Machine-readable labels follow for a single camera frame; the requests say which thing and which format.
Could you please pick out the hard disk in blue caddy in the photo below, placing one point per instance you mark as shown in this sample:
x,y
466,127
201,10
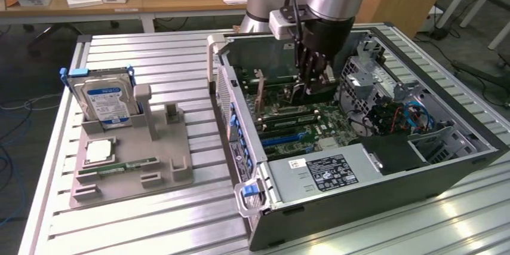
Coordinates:
x,y
105,102

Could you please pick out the blue expansion slot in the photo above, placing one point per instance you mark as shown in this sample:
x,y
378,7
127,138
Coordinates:
x,y
283,139

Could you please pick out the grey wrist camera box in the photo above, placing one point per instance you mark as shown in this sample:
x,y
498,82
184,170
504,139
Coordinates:
x,y
280,26

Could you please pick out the graphics card with metal bracket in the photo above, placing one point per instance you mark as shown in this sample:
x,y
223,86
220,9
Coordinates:
x,y
260,93

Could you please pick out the black air shroud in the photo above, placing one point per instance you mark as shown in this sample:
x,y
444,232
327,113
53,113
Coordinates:
x,y
390,153

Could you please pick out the silver power supply unit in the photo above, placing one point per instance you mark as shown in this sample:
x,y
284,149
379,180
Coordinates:
x,y
287,183

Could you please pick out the black chair base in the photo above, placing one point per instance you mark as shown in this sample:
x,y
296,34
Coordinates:
x,y
40,38

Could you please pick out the chipset heat sink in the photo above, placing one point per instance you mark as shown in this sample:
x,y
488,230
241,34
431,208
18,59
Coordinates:
x,y
328,143

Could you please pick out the CPU socket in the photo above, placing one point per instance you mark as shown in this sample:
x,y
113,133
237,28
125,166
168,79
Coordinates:
x,y
287,110

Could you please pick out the blue case latch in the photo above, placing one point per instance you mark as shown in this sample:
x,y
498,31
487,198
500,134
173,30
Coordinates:
x,y
248,191

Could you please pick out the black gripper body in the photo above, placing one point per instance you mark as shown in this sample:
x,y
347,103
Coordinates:
x,y
326,37

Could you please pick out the black floor stand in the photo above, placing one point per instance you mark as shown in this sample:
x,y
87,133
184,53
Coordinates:
x,y
486,73

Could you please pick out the white table frame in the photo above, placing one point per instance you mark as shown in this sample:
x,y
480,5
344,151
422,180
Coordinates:
x,y
446,17

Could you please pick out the black open PC case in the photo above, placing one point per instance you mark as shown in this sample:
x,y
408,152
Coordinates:
x,y
358,216

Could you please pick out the silver CPU chip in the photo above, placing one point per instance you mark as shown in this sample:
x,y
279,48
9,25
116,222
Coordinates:
x,y
99,150

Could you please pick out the green motherboard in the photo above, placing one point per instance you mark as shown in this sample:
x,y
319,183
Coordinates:
x,y
330,117

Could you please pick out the green RAM stick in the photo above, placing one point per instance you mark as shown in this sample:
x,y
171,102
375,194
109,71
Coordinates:
x,y
119,167

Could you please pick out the black RAM stick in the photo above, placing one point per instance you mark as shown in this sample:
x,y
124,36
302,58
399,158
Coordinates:
x,y
291,120

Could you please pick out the grey disk bay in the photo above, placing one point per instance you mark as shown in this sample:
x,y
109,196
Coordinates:
x,y
438,147

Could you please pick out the orange item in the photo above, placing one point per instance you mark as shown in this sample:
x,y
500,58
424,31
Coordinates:
x,y
8,1

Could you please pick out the grey parts rack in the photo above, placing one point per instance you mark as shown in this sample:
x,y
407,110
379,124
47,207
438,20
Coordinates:
x,y
131,147

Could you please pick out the wooden desk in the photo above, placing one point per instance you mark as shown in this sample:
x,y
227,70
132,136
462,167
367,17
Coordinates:
x,y
179,1

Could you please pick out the metal drive cage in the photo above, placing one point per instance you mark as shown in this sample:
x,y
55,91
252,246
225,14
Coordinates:
x,y
358,84

